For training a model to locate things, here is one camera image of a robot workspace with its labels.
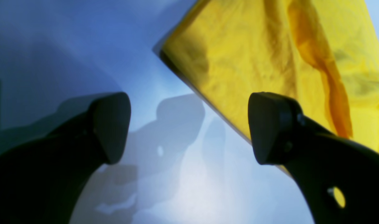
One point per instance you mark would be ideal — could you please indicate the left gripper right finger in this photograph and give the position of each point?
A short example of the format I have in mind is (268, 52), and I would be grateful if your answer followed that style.
(339, 178)

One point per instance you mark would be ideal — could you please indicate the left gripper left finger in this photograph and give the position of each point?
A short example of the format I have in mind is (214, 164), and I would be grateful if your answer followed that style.
(41, 180)

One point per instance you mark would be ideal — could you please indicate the orange t-shirt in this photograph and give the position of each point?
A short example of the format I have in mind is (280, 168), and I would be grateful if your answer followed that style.
(323, 53)

